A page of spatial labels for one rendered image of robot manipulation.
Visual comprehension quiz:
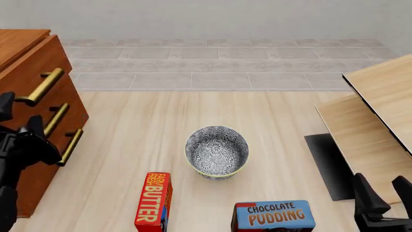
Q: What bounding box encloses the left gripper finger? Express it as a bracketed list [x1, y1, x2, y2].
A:
[17, 115, 62, 166]
[0, 91, 16, 122]

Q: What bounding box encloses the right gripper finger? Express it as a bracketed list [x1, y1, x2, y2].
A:
[351, 172, 392, 218]
[391, 175, 412, 211]

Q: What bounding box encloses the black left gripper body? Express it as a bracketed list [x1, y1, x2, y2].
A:
[0, 125, 37, 171]

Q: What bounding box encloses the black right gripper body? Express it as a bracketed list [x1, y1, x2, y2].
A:
[353, 208, 412, 232]

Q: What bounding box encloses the protruding wooden cabinet drawer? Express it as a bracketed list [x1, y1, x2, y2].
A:
[0, 34, 73, 107]

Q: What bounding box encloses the wooden cabinet with drawers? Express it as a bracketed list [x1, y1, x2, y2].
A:
[0, 29, 89, 218]

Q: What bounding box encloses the blue chocolate pudding box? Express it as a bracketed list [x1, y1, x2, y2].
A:
[230, 199, 317, 232]

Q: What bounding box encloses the pale wood board black edge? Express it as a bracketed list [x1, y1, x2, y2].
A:
[341, 53, 412, 157]

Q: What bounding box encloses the red butter box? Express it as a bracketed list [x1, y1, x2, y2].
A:
[134, 171, 174, 232]

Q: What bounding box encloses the black white patterned bowl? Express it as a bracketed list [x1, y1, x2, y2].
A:
[184, 125, 250, 181]

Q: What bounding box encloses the long brass drawer handle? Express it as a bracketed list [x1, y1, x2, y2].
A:
[14, 67, 66, 108]

